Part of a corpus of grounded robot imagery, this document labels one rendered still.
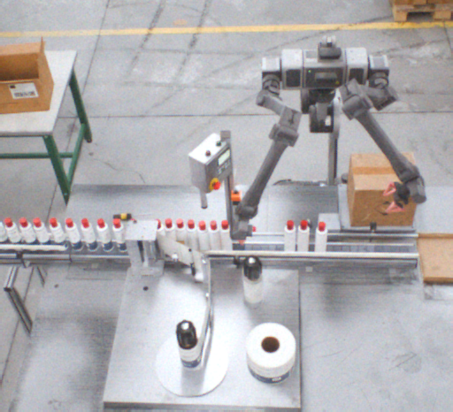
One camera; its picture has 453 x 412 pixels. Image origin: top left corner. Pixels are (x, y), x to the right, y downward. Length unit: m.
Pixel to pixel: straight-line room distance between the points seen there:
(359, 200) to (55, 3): 4.31
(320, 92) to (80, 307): 1.51
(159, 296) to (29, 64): 1.93
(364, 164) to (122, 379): 1.48
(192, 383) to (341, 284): 0.84
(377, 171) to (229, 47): 2.91
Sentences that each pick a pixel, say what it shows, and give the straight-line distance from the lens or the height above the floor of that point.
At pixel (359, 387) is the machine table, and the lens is 2.98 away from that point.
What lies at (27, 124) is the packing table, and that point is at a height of 0.78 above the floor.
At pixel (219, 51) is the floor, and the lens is 5.91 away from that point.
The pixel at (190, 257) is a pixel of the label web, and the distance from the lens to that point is 3.10.
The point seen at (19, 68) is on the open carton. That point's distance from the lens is 4.52.
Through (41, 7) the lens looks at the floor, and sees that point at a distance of 6.85.
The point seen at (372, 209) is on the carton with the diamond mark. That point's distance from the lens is 3.34.
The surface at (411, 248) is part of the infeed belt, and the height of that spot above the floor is 0.88.
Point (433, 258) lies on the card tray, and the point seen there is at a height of 0.83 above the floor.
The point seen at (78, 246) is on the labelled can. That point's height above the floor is 0.92.
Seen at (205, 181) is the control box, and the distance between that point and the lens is 2.92.
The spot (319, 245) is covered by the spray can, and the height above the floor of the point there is 0.96.
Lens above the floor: 3.49
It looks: 47 degrees down
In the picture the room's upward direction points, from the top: 5 degrees counter-clockwise
